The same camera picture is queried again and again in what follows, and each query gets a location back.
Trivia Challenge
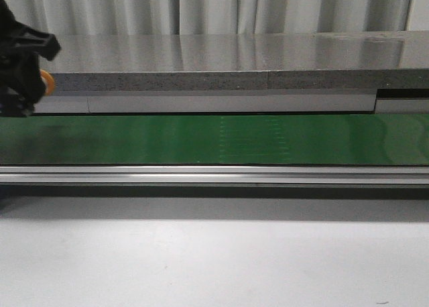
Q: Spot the grey stone slab bench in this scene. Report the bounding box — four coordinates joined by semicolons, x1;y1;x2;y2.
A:
41;31;428;92

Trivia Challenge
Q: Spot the aluminium front conveyor rail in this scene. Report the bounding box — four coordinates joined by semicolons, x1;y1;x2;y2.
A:
1;165;428;187

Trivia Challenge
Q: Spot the white pleated curtain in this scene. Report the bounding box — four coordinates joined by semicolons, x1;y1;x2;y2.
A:
5;0;428;35

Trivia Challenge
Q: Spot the yellow push button switch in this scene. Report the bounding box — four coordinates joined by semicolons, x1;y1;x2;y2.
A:
40;69;56;96

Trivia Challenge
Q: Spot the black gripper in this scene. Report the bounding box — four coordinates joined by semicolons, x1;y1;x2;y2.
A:
1;0;61;117

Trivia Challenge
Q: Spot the grey rear conveyor rail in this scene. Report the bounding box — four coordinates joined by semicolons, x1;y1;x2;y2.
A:
36;88;428;114

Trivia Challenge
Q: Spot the green conveyor belt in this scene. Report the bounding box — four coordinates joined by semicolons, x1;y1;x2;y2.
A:
1;114;428;166

